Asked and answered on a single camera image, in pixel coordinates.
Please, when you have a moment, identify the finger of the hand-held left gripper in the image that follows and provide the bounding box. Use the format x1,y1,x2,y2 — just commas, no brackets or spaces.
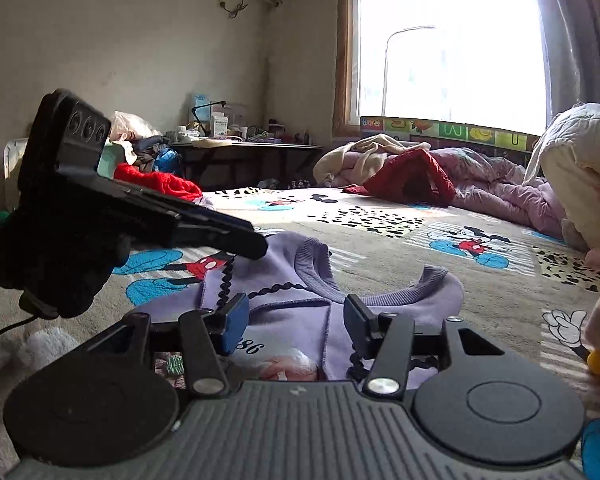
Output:
172,202,270,262

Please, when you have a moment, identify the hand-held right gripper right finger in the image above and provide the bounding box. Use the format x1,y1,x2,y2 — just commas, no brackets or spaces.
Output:
344,294,523,396

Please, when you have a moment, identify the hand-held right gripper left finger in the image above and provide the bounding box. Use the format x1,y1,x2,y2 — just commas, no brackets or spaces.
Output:
80,292,251,396

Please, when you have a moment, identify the purple sweatshirt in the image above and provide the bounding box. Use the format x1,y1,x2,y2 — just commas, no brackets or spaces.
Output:
152,230,465,396

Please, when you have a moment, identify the heap of mixed clothes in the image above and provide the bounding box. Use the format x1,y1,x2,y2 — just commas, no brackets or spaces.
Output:
109,110,181,168

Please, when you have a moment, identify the person's left hand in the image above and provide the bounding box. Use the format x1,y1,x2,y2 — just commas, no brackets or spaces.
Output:
0,205,131,320

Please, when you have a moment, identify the light green box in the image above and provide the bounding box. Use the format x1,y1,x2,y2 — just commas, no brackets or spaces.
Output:
96,142,126,181

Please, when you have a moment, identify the crumpled red knitted garment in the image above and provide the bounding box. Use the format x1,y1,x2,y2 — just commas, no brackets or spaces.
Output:
112,162,203,201

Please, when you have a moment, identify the blue plastic bag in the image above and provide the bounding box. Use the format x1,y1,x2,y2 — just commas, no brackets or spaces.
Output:
152,146,183,178

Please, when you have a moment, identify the black desk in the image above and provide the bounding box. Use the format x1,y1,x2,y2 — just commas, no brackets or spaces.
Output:
167,137,326,191

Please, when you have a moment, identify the black desk lamp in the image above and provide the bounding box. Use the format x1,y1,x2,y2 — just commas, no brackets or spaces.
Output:
190,100,228,138

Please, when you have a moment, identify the cream fleece blanket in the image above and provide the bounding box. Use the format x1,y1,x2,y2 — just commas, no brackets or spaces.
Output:
312,132,431,188

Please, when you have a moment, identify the red padded jacket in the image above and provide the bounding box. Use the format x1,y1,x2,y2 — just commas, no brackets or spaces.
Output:
342,147,457,208

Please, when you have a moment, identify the pink quilt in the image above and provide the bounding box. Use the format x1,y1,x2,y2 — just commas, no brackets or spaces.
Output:
425,147,566,238

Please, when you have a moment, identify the colourful alphabet play mat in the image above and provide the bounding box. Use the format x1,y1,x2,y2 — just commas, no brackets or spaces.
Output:
359,116,541,153

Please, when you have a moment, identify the white duvet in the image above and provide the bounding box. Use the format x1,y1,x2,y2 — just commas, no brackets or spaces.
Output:
522,102,600,276

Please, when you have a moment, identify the wooden framed window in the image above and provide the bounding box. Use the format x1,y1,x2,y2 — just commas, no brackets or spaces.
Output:
332,0,556,138

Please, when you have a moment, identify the grey curtain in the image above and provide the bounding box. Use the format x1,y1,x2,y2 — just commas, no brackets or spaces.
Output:
522,0,600,131

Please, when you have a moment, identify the black cable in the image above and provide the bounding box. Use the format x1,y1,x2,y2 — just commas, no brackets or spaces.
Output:
0,290,61,353

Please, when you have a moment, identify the wall power cord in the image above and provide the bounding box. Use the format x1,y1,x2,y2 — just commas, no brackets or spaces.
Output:
219,0,283,17

